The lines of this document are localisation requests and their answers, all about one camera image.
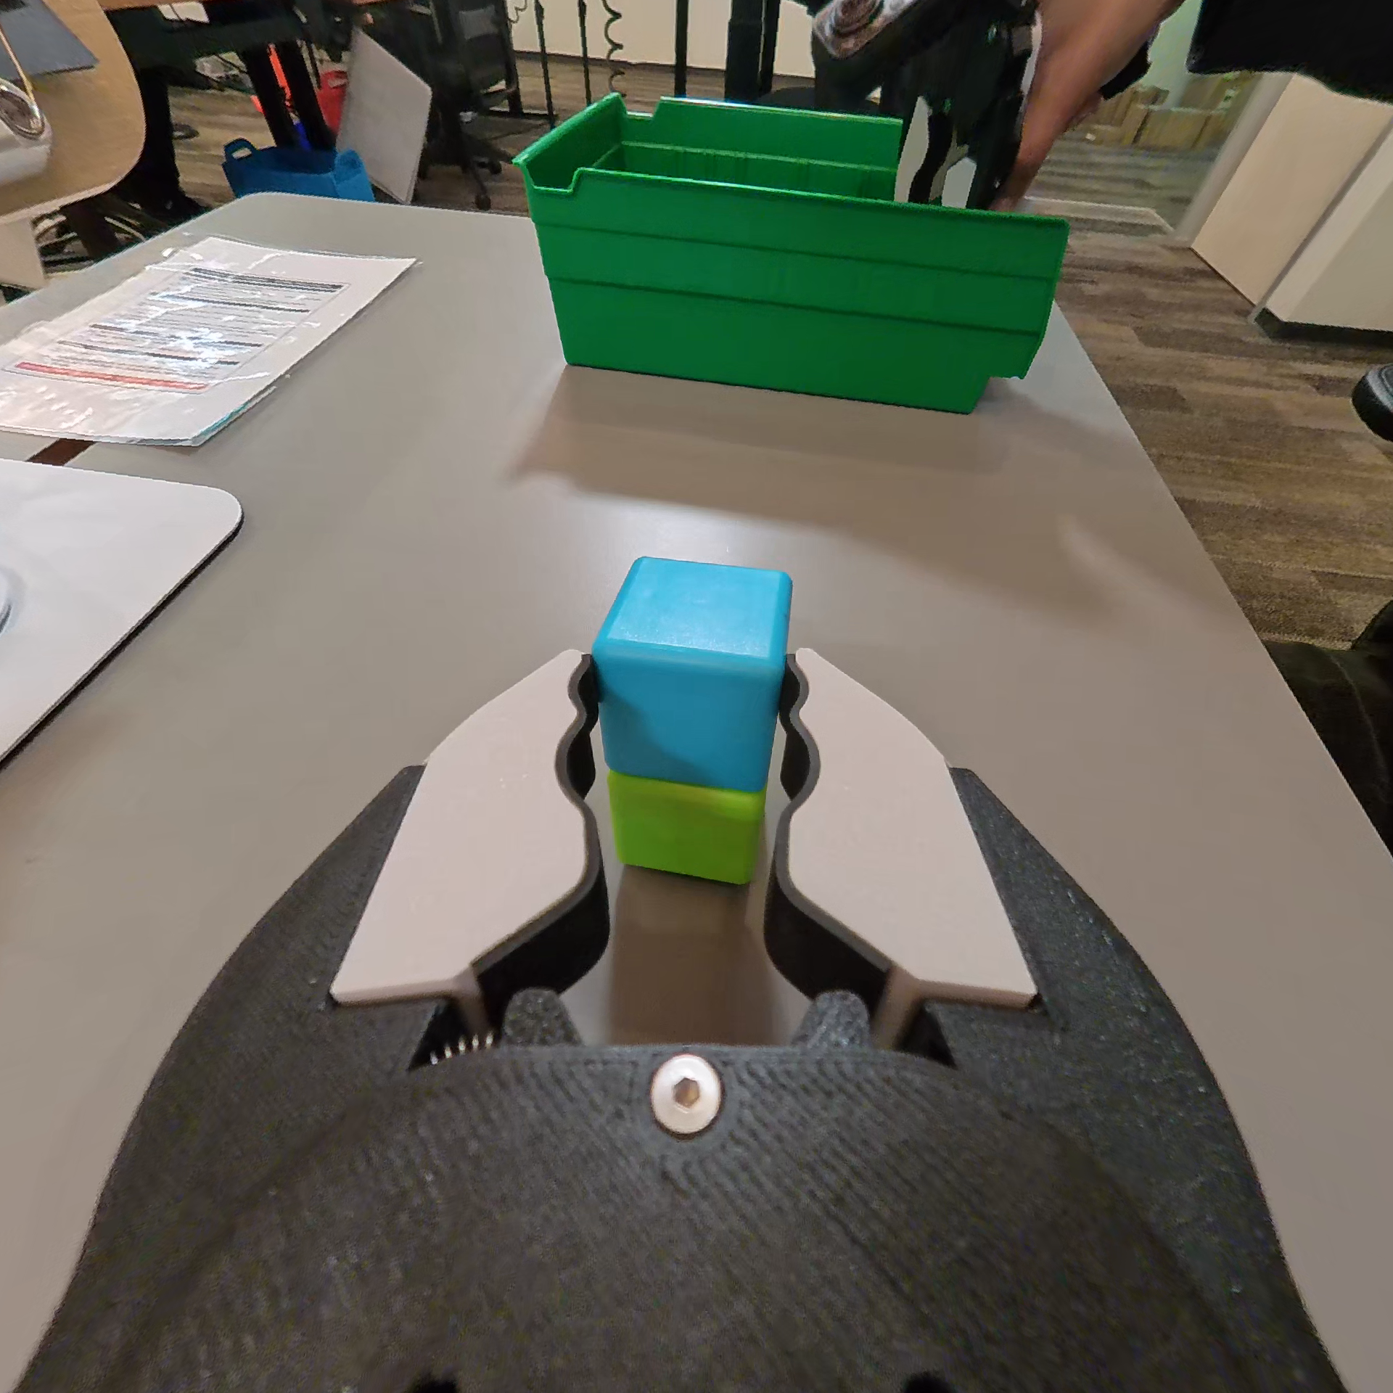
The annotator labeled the blue magnetic cube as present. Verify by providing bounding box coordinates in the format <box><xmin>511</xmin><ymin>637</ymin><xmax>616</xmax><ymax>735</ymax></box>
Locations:
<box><xmin>596</xmin><ymin>558</ymin><xmax>795</xmax><ymax>790</ymax></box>

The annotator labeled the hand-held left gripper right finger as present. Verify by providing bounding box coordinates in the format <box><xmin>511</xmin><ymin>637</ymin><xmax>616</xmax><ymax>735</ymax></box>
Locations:
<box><xmin>765</xmin><ymin>647</ymin><xmax>1038</xmax><ymax>1052</ymax></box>

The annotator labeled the blue bag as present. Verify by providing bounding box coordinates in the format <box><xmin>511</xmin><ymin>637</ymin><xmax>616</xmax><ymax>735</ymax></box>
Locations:
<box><xmin>223</xmin><ymin>140</ymin><xmax>375</xmax><ymax>205</ymax></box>

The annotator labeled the person's right forearm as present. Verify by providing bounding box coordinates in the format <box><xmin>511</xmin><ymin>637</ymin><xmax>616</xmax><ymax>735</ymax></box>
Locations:
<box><xmin>1186</xmin><ymin>0</ymin><xmax>1393</xmax><ymax>78</ymax></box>

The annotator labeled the laminated instruction sheet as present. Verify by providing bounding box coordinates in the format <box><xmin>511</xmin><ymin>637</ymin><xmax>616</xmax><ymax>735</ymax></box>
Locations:
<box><xmin>0</xmin><ymin>238</ymin><xmax>418</xmax><ymax>448</ymax></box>

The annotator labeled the lime green magnetic cube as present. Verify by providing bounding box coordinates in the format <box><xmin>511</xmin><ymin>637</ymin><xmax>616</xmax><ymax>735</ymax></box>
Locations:
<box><xmin>606</xmin><ymin>772</ymin><xmax>766</xmax><ymax>886</ymax></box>

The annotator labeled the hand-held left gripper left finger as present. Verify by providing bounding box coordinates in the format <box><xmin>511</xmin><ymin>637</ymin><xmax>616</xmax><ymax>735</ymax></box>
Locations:
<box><xmin>330</xmin><ymin>651</ymin><xmax>611</xmax><ymax>1040</ymax></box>

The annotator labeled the person's leg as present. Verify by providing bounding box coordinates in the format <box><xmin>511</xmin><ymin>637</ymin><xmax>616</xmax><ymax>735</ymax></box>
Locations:
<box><xmin>1267</xmin><ymin>609</ymin><xmax>1393</xmax><ymax>861</ymax></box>

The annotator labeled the black office chair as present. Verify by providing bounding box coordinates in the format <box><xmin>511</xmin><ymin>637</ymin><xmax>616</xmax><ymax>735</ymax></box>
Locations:
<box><xmin>425</xmin><ymin>0</ymin><xmax>524</xmax><ymax>209</ymax></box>

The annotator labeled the grey panel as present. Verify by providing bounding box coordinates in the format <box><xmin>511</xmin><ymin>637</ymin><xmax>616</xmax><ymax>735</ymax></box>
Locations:
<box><xmin>337</xmin><ymin>27</ymin><xmax>435</xmax><ymax>205</ymax></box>

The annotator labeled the white monitor stand base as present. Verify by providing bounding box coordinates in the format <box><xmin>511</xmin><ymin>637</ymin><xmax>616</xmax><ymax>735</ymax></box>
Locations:
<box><xmin>0</xmin><ymin>22</ymin><xmax>244</xmax><ymax>763</ymax></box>

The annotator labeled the green plastic bin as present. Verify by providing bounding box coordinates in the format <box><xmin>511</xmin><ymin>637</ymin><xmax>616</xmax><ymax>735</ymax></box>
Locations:
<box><xmin>514</xmin><ymin>93</ymin><xmax>1070</xmax><ymax>415</ymax></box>

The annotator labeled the instruction sheet on stand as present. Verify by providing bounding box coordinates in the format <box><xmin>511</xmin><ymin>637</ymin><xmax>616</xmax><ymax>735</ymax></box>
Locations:
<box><xmin>0</xmin><ymin>0</ymin><xmax>148</xmax><ymax>258</ymax></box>

